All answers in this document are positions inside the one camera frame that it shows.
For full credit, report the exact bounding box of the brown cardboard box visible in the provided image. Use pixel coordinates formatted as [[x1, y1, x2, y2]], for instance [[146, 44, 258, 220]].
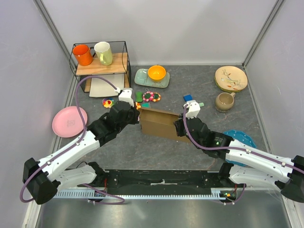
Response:
[[139, 107, 190, 143]]

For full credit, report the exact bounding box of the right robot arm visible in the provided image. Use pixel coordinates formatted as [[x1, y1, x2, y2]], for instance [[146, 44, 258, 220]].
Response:
[[174, 117, 304, 203]]

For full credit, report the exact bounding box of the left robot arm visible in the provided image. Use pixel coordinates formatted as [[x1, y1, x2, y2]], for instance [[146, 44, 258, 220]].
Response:
[[19, 100, 140, 205]]

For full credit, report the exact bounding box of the blue small box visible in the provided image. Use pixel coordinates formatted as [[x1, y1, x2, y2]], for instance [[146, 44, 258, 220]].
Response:
[[183, 94, 193, 102]]

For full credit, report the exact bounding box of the orange yellow flower toy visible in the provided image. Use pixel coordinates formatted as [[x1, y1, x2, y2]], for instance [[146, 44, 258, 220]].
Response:
[[135, 102, 141, 110]]

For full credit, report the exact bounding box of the teal square sponge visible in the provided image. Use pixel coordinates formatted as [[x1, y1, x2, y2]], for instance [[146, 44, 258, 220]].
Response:
[[141, 103, 151, 108]]

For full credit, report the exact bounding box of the green bone toy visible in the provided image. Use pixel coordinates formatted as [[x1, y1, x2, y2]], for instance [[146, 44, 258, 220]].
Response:
[[135, 91, 143, 103]]

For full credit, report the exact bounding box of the green double flower toy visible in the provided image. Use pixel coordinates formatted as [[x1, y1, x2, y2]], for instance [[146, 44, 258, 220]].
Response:
[[142, 92, 161, 102]]

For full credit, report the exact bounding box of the rainbow flower toy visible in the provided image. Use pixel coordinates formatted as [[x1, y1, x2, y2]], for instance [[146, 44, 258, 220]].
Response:
[[102, 98, 114, 108]]

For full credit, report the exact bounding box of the pale green tray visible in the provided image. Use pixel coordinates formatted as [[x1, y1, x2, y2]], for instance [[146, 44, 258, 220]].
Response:
[[134, 68, 171, 88]]

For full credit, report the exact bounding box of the orange bowl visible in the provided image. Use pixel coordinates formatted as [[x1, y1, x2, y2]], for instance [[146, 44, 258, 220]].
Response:
[[148, 65, 166, 81]]

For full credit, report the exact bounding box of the brown ceramic cup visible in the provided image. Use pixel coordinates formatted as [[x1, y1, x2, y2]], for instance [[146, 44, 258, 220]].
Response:
[[215, 92, 236, 112]]

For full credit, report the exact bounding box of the blue polka dot plate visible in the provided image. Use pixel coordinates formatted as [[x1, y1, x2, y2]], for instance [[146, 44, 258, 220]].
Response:
[[223, 129, 257, 164]]

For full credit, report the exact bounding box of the green plate under floral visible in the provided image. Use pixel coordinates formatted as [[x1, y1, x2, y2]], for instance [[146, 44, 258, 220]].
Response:
[[214, 78, 247, 93]]

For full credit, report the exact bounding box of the pink plate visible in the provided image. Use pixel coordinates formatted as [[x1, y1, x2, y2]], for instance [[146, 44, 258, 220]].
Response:
[[52, 106, 84, 138]]

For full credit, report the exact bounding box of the pale green mug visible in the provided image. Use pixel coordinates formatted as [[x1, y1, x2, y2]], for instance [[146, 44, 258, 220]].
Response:
[[94, 41, 113, 66]]

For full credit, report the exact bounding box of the beige floral plate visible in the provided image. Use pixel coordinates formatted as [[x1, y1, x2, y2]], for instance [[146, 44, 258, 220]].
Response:
[[214, 66, 248, 92]]

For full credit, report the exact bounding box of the orange mug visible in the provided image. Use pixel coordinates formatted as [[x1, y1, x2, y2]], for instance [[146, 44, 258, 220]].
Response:
[[72, 44, 93, 66]]

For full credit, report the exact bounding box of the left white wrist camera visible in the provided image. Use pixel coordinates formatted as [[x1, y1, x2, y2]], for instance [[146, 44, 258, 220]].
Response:
[[114, 87, 134, 107]]

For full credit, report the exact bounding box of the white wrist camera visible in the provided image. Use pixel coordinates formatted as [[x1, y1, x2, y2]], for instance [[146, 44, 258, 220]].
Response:
[[114, 87, 134, 107], [183, 100, 200, 119]]

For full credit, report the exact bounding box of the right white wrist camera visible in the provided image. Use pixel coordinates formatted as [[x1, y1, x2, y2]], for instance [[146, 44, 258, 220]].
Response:
[[183, 100, 200, 119]]

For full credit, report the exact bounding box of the black wire wooden shelf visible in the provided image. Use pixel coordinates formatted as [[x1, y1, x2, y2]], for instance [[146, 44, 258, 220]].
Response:
[[69, 41, 132, 87]]

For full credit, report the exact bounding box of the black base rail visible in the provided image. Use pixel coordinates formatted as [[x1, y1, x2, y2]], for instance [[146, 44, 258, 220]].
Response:
[[89, 170, 235, 196]]

